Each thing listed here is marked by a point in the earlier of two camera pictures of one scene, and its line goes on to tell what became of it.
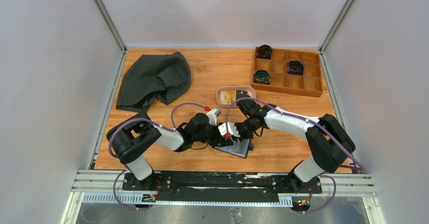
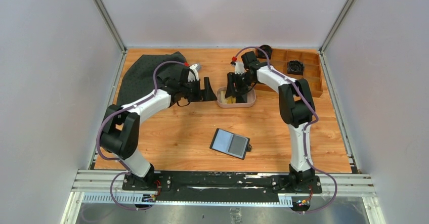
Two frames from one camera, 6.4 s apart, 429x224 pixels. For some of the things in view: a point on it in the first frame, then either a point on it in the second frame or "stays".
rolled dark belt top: [263, 51] stays
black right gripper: [242, 137] -> [232, 78]
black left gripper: [215, 142] -> [206, 94]
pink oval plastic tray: [226, 95] stays
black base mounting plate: [221, 185] stays
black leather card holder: [240, 148] stays
